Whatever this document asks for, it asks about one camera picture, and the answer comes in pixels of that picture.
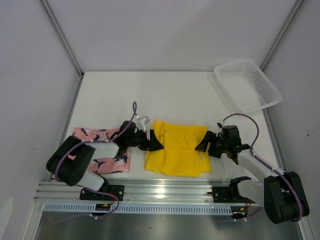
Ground yellow shorts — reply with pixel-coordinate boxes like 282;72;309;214
144;120;212;177

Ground aluminium corner post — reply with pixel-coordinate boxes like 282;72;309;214
260;0;307;71
38;0;85;77

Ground right aluminium corner post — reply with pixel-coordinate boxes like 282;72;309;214
260;0;307;71

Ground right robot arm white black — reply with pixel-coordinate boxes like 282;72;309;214
195;125;310;224

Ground pink whale print shorts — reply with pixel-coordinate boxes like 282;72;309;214
72;127;131;175

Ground aluminium mounting rail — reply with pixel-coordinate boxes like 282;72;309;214
33;178;230;205

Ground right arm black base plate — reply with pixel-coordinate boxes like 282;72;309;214
206;186;261;204

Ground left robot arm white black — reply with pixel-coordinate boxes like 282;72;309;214
46;121;164;200

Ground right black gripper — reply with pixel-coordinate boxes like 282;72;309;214
194;130;229;159

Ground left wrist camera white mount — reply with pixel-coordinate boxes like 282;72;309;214
135;115;150;132

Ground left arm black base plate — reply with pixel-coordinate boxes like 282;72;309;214
79;184;125;201

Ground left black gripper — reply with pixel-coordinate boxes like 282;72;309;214
126;128;163;152

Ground white perforated plastic basket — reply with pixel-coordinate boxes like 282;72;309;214
214;59;283;114

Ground white slotted cable duct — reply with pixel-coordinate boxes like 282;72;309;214
43;202;233;216

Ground left aluminium corner post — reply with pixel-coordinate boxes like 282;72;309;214
38;0;85;77

